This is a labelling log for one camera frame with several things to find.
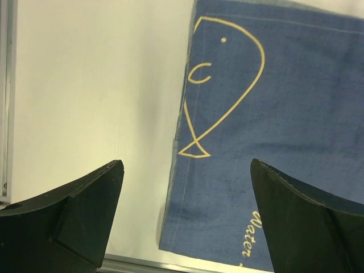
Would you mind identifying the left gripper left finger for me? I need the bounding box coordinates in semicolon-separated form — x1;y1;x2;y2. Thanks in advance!
1;160;125;273

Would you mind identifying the aluminium rail frame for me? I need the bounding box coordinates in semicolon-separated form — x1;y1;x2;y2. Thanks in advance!
1;0;18;207

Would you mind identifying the blue cloth placemat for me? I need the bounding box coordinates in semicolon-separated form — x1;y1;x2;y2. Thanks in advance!
158;1;363;271

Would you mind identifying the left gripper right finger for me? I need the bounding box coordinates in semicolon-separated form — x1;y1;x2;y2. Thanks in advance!
250;159;363;272

